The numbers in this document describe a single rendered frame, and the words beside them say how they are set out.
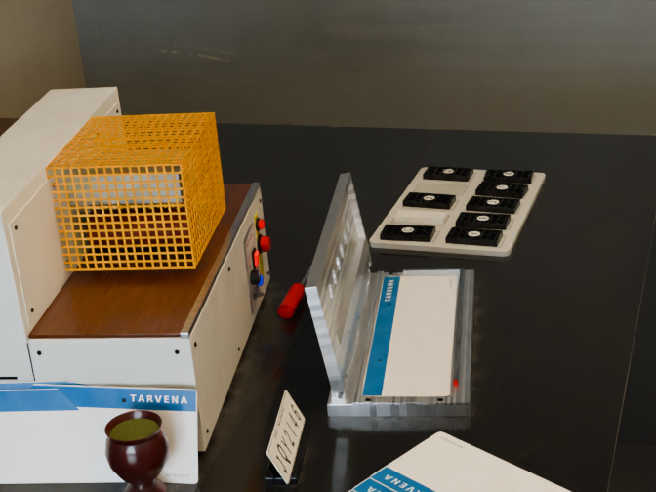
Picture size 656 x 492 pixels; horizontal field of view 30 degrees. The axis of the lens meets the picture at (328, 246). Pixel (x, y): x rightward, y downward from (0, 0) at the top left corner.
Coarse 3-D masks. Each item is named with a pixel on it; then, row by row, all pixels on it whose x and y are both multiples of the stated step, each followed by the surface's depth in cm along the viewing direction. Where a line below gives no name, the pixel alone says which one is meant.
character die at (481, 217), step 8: (464, 216) 238; (472, 216) 238; (480, 216) 237; (488, 216) 237; (496, 216) 236; (504, 216) 237; (456, 224) 235; (464, 224) 235; (472, 224) 234; (480, 224) 234; (488, 224) 233; (496, 224) 233; (504, 224) 233
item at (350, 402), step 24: (456, 312) 202; (360, 336) 197; (360, 360) 189; (360, 384) 183; (336, 408) 179; (360, 408) 178; (384, 408) 178; (408, 408) 177; (432, 408) 177; (456, 408) 176
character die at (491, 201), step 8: (472, 200) 244; (480, 200) 245; (488, 200) 244; (496, 200) 243; (504, 200) 244; (512, 200) 243; (472, 208) 242; (480, 208) 242; (488, 208) 241; (496, 208) 240; (504, 208) 240; (512, 208) 239
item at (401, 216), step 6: (402, 210) 242; (396, 216) 240; (402, 216) 240; (408, 216) 240; (414, 216) 239; (420, 216) 239; (426, 216) 239; (432, 216) 239; (438, 216) 239; (444, 216) 238; (408, 222) 240; (414, 222) 239; (420, 222) 239; (426, 222) 239; (432, 222) 238; (438, 222) 238
